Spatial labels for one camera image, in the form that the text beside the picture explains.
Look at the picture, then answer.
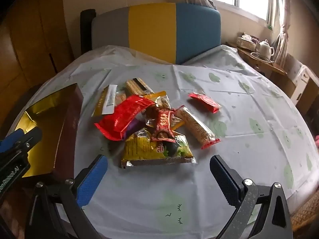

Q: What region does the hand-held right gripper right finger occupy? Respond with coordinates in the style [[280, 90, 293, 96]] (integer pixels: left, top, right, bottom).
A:
[[209, 155, 293, 239]]

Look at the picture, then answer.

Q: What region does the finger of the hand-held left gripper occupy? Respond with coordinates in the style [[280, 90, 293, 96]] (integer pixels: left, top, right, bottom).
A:
[[15, 126, 43, 152], [0, 129, 24, 153]]

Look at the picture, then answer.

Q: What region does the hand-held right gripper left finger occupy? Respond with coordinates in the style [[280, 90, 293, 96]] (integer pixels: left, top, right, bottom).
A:
[[25, 154, 109, 239]]

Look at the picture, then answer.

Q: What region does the gold lined maroon box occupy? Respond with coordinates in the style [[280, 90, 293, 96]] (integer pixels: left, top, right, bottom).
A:
[[11, 83, 84, 177]]

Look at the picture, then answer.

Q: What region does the yellow snack packet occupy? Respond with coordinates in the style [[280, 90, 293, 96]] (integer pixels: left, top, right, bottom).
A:
[[121, 128, 198, 168]]

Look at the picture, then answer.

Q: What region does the red ended cereal bar packet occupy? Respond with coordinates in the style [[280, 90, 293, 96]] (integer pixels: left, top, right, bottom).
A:
[[174, 107, 221, 150]]

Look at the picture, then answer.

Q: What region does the purple snack packet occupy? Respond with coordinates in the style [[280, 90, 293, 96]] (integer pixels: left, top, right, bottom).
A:
[[125, 118, 146, 136]]

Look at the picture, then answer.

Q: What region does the large red snack packet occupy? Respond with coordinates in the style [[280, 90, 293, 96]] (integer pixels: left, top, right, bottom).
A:
[[94, 95, 156, 141]]

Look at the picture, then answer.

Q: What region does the small red snack packet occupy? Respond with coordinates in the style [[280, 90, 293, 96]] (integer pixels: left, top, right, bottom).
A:
[[187, 93, 222, 114]]

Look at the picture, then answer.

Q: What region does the white stick packet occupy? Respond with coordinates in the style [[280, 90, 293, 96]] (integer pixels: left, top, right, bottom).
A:
[[102, 85, 118, 115]]

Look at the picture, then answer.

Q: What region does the dark red candy packet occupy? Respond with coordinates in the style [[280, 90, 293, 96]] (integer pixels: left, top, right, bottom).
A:
[[146, 106, 185, 143]]

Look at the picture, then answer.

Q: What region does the black striped cracker pack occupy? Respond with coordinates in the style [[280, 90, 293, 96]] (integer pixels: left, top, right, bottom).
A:
[[125, 78, 155, 97]]

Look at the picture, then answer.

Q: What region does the orange labelled clear packet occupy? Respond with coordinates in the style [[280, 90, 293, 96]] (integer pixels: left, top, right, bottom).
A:
[[143, 91, 172, 110]]

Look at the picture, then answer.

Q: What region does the white printed tablecloth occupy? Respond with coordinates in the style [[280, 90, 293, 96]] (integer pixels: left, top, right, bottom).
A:
[[15, 44, 319, 239]]

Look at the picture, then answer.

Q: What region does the wooden wardrobe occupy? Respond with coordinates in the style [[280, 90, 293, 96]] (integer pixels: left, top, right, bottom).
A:
[[0, 0, 75, 100]]

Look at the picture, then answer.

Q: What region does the wooden side table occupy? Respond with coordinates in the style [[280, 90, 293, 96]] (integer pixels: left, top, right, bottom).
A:
[[225, 41, 297, 92]]

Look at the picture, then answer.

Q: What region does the white cardboard box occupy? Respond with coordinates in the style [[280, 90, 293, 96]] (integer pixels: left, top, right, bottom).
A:
[[287, 55, 312, 105]]

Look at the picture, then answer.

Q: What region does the white teapot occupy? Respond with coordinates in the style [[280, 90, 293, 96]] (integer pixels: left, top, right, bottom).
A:
[[256, 39, 275, 58]]

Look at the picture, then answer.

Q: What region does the tissue box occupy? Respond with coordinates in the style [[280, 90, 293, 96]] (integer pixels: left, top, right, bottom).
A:
[[236, 33, 260, 51]]

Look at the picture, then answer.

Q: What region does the grey yellow blue headboard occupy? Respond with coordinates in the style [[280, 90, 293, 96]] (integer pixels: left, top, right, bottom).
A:
[[91, 2, 222, 65]]

